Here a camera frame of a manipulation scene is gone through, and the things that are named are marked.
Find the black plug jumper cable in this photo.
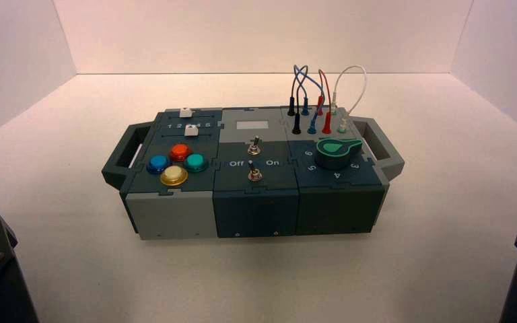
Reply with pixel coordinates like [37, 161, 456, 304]
[287, 64, 309, 135]

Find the red plug jumper cable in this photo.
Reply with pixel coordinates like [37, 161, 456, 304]
[315, 69, 333, 135]

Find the blue round push button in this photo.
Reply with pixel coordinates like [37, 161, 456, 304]
[145, 154, 172, 176]

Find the teal round push button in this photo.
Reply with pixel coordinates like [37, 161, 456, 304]
[183, 153, 209, 174]

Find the blue plug jumper cable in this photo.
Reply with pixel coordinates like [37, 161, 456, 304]
[293, 64, 320, 135]

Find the white plug jumper cable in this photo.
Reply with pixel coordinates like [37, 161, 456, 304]
[329, 65, 368, 134]

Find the grey rectangular display window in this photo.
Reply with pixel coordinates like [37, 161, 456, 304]
[236, 120, 270, 131]

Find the yellow round push button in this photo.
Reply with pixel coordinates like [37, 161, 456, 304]
[160, 165, 189, 187]

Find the red round push button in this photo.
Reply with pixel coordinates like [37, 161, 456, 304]
[169, 143, 193, 163]

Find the grey box handle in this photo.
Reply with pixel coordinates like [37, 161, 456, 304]
[352, 116, 406, 183]

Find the green pointer rotary knob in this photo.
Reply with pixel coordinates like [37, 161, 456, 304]
[315, 138, 364, 171]

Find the modular grey-green control box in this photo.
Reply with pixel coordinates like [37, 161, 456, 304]
[101, 106, 406, 242]

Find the dark green box handle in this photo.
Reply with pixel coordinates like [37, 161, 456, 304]
[101, 122, 155, 192]

